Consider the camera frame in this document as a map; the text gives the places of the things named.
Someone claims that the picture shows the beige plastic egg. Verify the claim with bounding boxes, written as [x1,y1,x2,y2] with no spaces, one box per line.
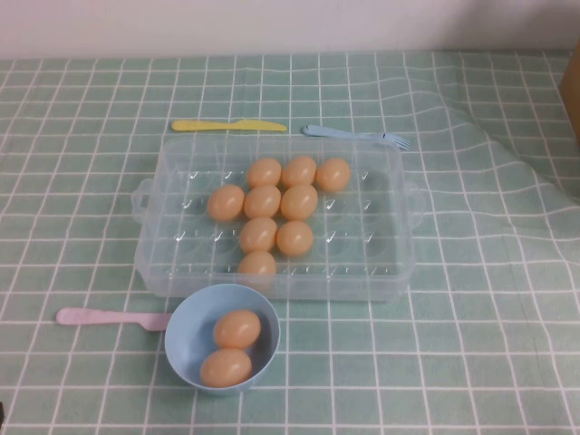
[199,347,253,388]
[280,183,319,222]
[237,250,277,289]
[243,184,283,219]
[238,217,278,254]
[213,309,263,350]
[246,157,283,189]
[281,156,318,188]
[207,184,246,222]
[275,220,314,256]
[315,157,352,191]

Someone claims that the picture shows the clear plastic egg box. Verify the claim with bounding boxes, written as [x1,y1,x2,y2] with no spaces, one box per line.
[131,135,428,303]

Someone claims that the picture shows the brown cardboard box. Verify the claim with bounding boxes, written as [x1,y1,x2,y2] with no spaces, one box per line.
[560,57,580,146]

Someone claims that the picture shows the pink plastic knife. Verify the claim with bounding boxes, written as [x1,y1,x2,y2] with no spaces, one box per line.
[55,307,173,332]

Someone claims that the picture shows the light blue plastic bowl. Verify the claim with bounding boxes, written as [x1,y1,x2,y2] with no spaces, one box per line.
[164,284,282,397]

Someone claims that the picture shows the yellow plastic knife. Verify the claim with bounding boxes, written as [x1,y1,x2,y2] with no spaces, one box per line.
[170,119,288,133]

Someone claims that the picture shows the light blue plastic fork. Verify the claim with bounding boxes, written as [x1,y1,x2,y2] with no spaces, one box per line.
[302,124,412,150]

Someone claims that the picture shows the green checked tablecloth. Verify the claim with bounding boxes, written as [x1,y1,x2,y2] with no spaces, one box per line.
[0,50,580,435]

